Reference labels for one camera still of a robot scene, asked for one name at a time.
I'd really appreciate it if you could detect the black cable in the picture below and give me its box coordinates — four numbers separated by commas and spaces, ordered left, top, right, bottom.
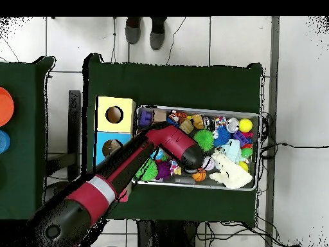
259, 141, 329, 155

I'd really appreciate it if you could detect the dark green table cloth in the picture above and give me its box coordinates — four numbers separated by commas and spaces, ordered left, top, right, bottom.
82, 53, 265, 228
0, 55, 58, 223

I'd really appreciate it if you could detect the purple spiky ball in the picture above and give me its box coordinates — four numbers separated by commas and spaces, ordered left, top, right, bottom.
155, 160, 173, 181

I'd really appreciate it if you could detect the purple toy block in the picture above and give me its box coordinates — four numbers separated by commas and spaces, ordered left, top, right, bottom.
138, 110, 154, 129

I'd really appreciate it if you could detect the blue spiky ball with eyes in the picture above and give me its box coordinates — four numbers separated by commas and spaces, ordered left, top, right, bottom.
213, 126, 233, 148

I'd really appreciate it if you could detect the white baseball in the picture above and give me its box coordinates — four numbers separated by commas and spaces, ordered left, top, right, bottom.
200, 156, 217, 172

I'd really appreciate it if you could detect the blue round disc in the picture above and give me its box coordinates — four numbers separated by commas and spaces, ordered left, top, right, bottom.
0, 130, 11, 154

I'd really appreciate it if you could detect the small orange basketball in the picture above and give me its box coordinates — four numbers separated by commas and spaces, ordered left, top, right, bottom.
191, 168, 208, 183

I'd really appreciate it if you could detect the cream knitted cloth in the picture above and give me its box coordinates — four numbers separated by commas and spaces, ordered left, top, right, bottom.
209, 149, 254, 191

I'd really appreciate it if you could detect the orange round disc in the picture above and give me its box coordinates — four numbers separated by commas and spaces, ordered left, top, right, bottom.
0, 86, 15, 127

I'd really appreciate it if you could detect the wooden box with three holes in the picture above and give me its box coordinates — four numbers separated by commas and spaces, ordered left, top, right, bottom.
92, 95, 137, 203

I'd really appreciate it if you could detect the shallow clear mesh bin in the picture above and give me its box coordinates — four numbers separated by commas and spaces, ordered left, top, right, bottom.
133, 105, 261, 192

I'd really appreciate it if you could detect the plain yellow ball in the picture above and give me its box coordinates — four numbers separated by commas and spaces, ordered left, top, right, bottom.
238, 118, 254, 134

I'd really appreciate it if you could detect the green spiky ball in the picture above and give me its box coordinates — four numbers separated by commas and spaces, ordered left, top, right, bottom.
193, 129, 216, 152

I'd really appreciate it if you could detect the light teal knitted cloth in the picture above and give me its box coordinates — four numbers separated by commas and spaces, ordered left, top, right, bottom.
218, 138, 243, 165

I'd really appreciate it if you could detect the person's foot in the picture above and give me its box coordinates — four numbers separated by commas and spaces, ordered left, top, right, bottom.
125, 16, 143, 45
148, 16, 168, 51

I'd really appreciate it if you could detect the green furry ball with eyes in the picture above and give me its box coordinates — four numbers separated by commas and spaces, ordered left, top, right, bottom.
136, 158, 160, 183

